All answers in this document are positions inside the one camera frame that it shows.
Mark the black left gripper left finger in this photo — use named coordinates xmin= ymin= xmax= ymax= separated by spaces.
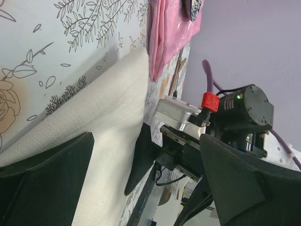
xmin=0 ymin=132 xmax=94 ymax=226

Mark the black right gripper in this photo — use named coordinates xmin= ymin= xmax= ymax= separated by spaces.
xmin=124 ymin=123 xmax=268 ymax=226

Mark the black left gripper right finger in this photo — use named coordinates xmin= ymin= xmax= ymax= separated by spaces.
xmin=199 ymin=134 xmax=301 ymax=226

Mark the white cloth napkin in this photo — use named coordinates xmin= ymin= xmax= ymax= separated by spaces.
xmin=0 ymin=47 xmax=149 ymax=226

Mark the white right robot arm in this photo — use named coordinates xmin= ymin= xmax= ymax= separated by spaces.
xmin=124 ymin=85 xmax=301 ymax=226

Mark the rose gold knife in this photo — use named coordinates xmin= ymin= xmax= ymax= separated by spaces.
xmin=168 ymin=49 xmax=183 ymax=96

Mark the pink floral placemat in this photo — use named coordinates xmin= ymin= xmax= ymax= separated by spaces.
xmin=149 ymin=0 xmax=204 ymax=82

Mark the blue floral plate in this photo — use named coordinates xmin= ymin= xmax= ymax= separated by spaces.
xmin=182 ymin=0 xmax=203 ymax=22

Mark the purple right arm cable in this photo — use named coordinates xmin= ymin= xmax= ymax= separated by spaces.
xmin=201 ymin=59 xmax=301 ymax=171

